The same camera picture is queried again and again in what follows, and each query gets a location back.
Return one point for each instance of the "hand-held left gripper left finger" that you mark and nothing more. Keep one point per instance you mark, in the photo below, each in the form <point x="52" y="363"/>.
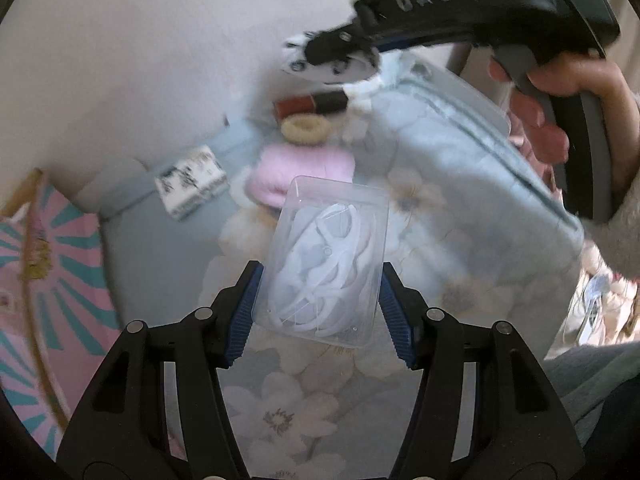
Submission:
<point x="246" y="305"/>

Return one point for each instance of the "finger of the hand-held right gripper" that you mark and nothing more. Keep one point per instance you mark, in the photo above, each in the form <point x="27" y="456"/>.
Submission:
<point x="320" y="71"/>
<point x="332" y="45"/>

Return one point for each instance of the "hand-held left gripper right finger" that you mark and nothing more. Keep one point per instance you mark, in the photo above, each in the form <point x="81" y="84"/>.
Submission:
<point x="396" y="310"/>

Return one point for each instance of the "clear plastic floss pick box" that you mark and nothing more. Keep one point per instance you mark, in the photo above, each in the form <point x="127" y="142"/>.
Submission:
<point x="325" y="260"/>

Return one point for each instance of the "person's right forearm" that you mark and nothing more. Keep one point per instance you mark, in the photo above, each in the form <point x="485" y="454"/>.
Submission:
<point x="617" y="200"/>

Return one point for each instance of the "person's right hand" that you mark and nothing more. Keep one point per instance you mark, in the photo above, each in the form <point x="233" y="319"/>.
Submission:
<point x="545" y="110"/>

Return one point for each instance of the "dark red lipstick tube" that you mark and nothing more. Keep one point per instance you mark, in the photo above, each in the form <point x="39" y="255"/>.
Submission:
<point x="310" y="104"/>

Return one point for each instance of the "white crumpled tissue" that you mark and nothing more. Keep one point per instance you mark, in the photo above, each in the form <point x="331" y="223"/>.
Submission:
<point x="362" y="110"/>

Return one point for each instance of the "beige hair scrunchie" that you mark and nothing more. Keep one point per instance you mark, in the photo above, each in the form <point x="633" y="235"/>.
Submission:
<point x="305" y="129"/>

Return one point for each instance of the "pink folded cloth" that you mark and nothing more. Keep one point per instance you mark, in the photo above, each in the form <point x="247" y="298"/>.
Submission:
<point x="300" y="170"/>

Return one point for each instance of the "small white printed box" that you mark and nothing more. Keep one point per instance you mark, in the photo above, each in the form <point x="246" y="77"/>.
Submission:
<point x="190" y="182"/>

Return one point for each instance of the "pink striped cushion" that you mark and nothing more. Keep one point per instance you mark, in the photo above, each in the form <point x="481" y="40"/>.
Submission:
<point x="45" y="285"/>

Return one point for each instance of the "floral printed cloth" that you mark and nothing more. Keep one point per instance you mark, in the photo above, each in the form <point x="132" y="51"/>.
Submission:
<point x="605" y="305"/>

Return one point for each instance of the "person's grey trousers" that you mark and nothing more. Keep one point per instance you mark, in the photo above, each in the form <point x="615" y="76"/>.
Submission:
<point x="595" y="390"/>

